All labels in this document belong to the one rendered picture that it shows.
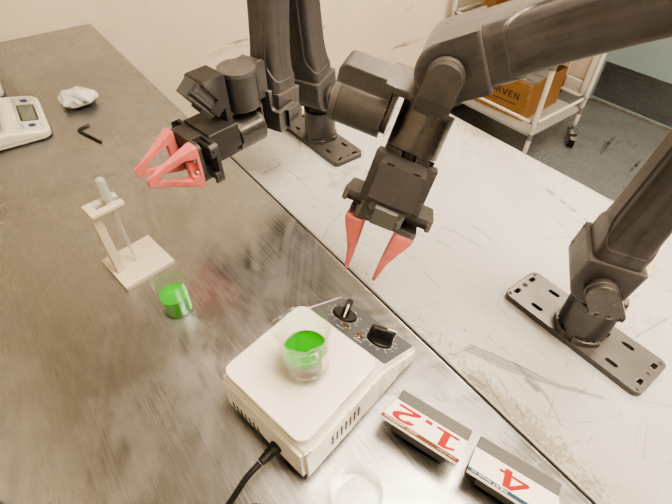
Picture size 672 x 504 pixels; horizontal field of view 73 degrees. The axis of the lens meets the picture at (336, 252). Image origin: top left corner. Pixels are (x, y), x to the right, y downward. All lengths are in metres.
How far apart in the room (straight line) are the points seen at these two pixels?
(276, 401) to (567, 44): 0.41
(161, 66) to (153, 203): 1.07
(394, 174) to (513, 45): 0.14
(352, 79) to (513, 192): 0.49
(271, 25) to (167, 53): 1.17
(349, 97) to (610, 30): 0.23
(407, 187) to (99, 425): 0.44
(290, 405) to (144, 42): 1.55
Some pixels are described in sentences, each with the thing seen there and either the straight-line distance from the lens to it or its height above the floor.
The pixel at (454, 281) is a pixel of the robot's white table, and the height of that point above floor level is 0.90.
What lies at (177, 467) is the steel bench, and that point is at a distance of 0.57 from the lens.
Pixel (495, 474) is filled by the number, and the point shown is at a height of 0.93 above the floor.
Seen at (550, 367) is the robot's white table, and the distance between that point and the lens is 0.65.
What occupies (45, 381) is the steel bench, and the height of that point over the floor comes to 0.90.
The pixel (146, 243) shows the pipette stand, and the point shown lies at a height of 0.91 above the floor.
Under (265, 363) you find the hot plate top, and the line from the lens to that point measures 0.50.
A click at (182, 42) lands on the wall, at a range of 1.89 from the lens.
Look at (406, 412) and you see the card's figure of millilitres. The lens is 0.55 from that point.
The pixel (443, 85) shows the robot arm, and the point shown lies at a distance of 0.43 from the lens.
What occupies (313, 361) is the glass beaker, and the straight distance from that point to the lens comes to 0.44.
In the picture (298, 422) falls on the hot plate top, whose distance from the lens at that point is 0.47.
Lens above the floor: 1.41
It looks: 46 degrees down
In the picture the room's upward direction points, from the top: straight up
